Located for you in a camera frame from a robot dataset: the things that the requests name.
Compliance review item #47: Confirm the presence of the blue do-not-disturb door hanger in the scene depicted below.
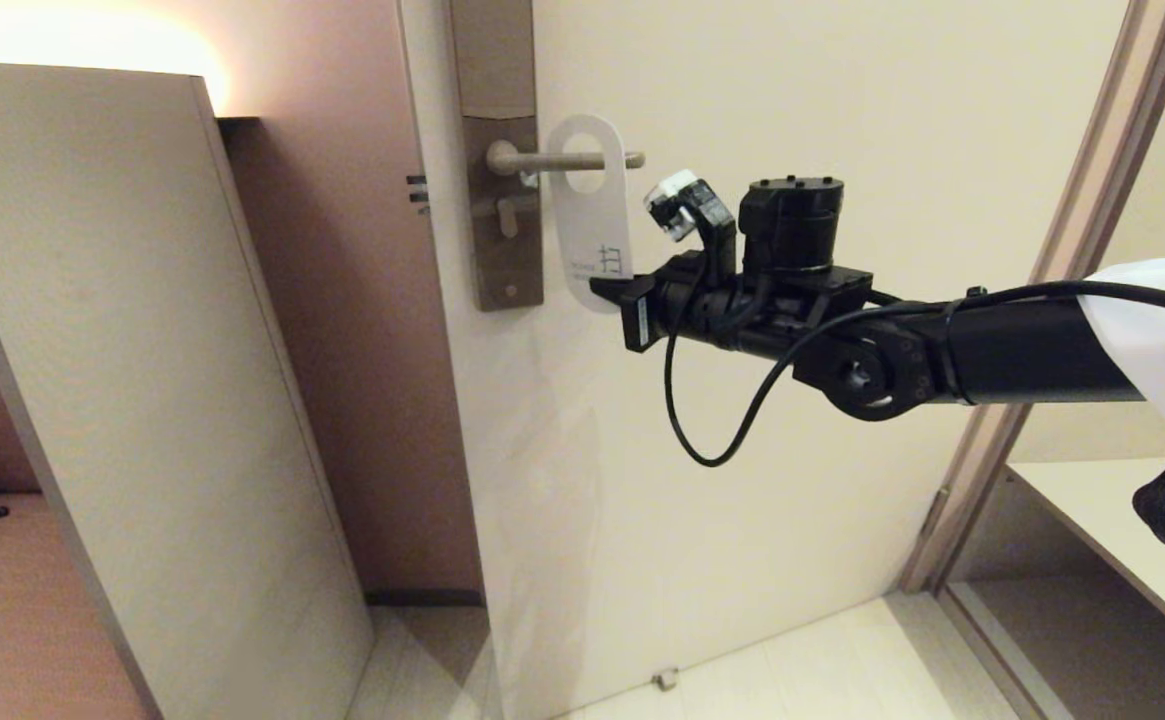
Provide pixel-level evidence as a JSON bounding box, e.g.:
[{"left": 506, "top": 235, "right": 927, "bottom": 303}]
[{"left": 545, "top": 113, "right": 636, "bottom": 315}]

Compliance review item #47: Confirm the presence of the white door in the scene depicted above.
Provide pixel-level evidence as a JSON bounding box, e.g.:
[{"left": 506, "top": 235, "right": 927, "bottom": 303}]
[{"left": 397, "top": 0, "right": 1135, "bottom": 720}]

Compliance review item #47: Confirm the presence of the brown door lock plate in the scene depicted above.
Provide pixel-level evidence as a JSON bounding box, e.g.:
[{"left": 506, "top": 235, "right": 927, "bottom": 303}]
[{"left": 447, "top": 0, "right": 544, "bottom": 312}]

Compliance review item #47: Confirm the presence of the dark baseboard strip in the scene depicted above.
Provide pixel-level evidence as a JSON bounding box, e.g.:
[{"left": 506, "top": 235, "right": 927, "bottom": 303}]
[{"left": 366, "top": 589, "right": 489, "bottom": 609}]

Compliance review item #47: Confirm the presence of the white shelf board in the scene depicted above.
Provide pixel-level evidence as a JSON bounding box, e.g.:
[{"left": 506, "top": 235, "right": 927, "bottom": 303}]
[{"left": 1003, "top": 455, "right": 1165, "bottom": 668}]

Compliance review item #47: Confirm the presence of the beige cabinet panel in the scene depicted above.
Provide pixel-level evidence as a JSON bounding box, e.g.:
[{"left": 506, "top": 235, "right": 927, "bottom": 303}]
[{"left": 0, "top": 63, "right": 376, "bottom": 720}]

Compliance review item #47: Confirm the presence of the brown leather chair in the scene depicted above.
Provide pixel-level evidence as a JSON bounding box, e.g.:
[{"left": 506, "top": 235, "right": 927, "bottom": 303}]
[{"left": 0, "top": 492, "right": 148, "bottom": 720}]

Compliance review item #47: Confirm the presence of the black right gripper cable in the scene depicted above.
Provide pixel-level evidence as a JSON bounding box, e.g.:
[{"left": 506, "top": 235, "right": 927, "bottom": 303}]
[{"left": 663, "top": 270, "right": 1165, "bottom": 469}]

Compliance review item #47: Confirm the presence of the metal door handle lever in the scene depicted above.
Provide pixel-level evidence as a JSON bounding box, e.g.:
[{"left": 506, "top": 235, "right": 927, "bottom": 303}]
[{"left": 486, "top": 139, "right": 647, "bottom": 181}]

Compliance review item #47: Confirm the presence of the brown door frame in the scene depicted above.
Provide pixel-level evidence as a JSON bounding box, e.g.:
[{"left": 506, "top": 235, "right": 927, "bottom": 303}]
[{"left": 897, "top": 0, "right": 1165, "bottom": 594}]

